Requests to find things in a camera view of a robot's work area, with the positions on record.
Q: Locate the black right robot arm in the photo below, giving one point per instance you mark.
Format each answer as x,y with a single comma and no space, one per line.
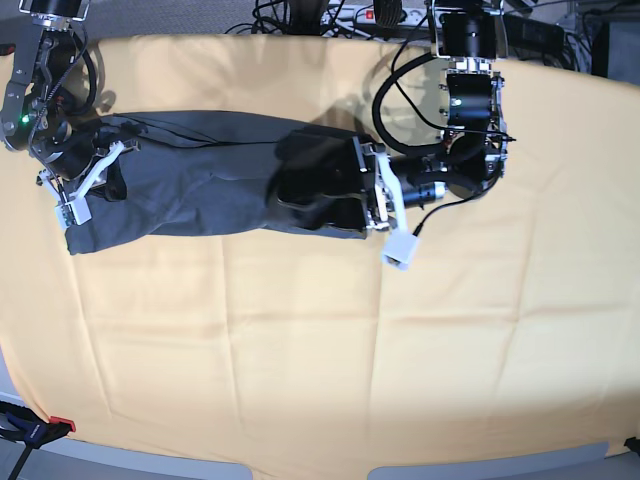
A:
51,91

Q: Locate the blue-grey T-shirt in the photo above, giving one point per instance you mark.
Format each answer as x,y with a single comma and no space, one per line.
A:
197,173

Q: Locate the grey plastic plate left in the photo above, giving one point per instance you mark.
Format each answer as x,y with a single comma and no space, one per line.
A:
148,463

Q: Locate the white power strip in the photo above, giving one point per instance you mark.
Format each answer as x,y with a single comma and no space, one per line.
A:
350,15

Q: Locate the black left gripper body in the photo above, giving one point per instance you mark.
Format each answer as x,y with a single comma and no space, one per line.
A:
420,185

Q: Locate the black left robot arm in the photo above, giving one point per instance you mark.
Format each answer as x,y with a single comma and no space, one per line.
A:
472,148

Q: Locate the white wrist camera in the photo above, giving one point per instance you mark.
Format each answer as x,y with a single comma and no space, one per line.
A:
73,210
400,240

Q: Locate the blue red-tipped clamp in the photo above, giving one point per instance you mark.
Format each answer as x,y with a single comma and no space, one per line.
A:
20,424

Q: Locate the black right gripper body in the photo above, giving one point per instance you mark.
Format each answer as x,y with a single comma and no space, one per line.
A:
70,158

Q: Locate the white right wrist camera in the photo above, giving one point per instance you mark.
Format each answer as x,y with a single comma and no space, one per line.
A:
73,210

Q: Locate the black power adapter box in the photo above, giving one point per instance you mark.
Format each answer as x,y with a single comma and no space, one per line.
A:
534,35

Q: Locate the grey plastic plate right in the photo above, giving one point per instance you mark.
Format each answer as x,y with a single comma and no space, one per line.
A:
497,468

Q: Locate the yellow table cloth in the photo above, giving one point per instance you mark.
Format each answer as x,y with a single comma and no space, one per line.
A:
515,330

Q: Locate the grey plastic plate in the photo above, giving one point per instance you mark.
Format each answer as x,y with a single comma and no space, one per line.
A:
148,463
497,468

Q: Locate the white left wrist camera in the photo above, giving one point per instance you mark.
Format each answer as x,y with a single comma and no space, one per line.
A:
400,240

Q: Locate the black clamp right edge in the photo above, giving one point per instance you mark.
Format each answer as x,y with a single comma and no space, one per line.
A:
633,445

